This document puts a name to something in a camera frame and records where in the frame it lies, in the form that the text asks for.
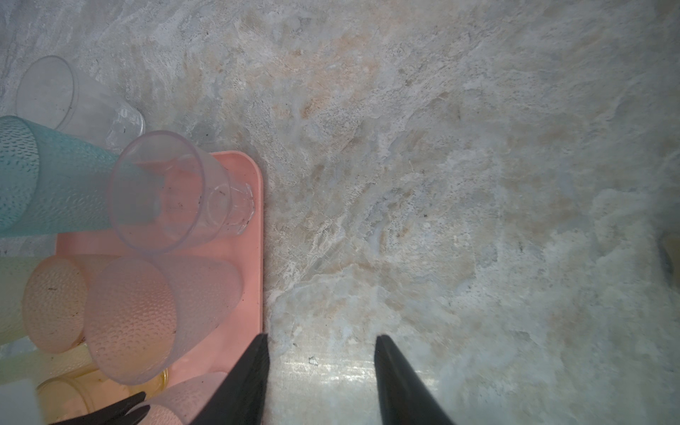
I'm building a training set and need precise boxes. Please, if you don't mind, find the light green textured cup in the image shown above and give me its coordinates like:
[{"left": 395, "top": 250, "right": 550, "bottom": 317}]
[{"left": 1, "top": 340, "right": 92, "bottom": 385}]

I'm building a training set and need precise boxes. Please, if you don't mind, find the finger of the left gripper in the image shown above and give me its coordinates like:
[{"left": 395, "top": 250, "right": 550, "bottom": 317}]
[{"left": 52, "top": 391, "right": 151, "bottom": 425}]

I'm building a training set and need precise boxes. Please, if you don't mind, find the clear textured cup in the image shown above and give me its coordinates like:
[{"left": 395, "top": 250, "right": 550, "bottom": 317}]
[{"left": 106, "top": 130, "right": 256, "bottom": 255}]

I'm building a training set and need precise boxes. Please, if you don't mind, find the pink plastic tray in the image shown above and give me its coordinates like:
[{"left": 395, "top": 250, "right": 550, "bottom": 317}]
[{"left": 56, "top": 152, "right": 264, "bottom": 382}]

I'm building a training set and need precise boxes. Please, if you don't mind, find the yellow glass cup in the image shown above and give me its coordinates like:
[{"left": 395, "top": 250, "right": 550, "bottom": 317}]
[{"left": 37, "top": 366, "right": 168, "bottom": 423}]

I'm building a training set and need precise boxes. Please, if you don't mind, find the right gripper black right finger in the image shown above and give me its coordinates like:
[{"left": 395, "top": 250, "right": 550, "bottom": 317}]
[{"left": 374, "top": 335, "right": 454, "bottom": 425}]

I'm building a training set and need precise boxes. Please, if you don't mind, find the yellow-green textured cup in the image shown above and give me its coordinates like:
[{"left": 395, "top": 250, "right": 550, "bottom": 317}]
[{"left": 0, "top": 257, "right": 44, "bottom": 345}]

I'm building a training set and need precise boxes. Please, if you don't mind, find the clear glass cup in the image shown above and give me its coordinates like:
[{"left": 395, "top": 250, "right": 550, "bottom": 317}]
[
  {"left": 83, "top": 255, "right": 244, "bottom": 385},
  {"left": 130, "top": 372, "right": 227, "bottom": 424}
]

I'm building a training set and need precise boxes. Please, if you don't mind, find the small clear glass back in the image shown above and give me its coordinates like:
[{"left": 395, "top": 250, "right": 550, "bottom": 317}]
[{"left": 15, "top": 56, "right": 146, "bottom": 153}]

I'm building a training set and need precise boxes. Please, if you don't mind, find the orange textured cup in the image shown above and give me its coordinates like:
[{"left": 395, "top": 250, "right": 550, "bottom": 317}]
[{"left": 21, "top": 254, "right": 117, "bottom": 353}]

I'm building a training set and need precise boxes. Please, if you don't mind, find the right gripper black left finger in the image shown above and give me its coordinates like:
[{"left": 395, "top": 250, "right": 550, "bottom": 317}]
[{"left": 191, "top": 333, "right": 270, "bottom": 425}]

